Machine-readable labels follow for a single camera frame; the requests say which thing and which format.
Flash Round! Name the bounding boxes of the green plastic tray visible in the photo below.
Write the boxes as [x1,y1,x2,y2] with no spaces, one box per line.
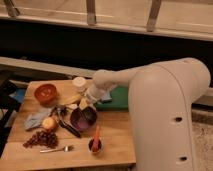
[95,86,128,111]

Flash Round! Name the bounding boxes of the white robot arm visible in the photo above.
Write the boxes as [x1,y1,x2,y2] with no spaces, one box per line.
[84,66,147,110]

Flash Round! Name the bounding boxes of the purple bowl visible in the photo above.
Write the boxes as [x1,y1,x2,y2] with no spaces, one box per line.
[70,108,96,132]

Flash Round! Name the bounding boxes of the yellow-red apple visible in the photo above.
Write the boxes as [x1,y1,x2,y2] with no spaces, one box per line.
[42,117,58,131]

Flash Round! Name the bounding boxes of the dark cup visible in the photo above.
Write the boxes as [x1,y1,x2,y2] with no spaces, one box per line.
[88,139,103,155]

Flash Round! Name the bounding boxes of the white lidded jar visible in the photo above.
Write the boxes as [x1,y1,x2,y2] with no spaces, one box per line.
[72,77,87,93]

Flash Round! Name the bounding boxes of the yellow banana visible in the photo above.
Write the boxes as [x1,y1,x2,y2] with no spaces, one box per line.
[59,94,82,105]

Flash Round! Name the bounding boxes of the orange-red bowl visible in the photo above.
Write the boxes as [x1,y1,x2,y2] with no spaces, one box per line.
[34,84,57,104]

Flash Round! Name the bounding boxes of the grey cloth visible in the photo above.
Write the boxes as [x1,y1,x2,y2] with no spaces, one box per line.
[24,108,52,130]

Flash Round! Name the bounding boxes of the black handled tool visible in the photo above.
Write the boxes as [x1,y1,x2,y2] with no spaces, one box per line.
[52,106,81,138]

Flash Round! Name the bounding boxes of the blue-grey sponge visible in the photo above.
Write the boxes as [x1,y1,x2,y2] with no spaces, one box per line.
[101,94,112,103]

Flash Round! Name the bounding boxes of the orange carrot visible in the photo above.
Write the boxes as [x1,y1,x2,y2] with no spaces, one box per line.
[92,125,100,152]

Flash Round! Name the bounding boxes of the bunch of dark grapes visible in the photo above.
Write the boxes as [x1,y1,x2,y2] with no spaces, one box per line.
[23,131,58,148]

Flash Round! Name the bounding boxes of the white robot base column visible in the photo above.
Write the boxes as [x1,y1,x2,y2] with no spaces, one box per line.
[129,58,210,171]

